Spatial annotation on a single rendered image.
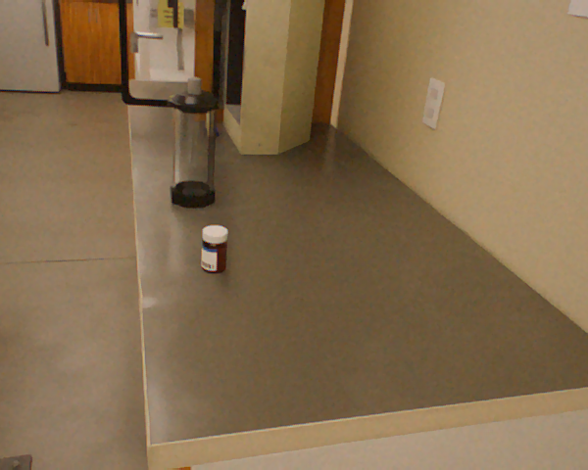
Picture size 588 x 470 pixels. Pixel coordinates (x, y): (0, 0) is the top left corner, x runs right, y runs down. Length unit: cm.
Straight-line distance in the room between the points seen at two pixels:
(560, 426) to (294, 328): 40
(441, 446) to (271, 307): 32
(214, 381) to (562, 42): 83
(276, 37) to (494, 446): 112
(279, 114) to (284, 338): 90
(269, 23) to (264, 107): 22
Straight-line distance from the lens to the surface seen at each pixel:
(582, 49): 111
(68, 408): 216
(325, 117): 207
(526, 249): 119
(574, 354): 98
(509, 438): 90
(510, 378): 88
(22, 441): 209
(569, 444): 98
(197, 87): 121
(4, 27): 654
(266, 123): 162
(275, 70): 159
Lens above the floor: 143
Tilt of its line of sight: 25 degrees down
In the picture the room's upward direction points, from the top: 6 degrees clockwise
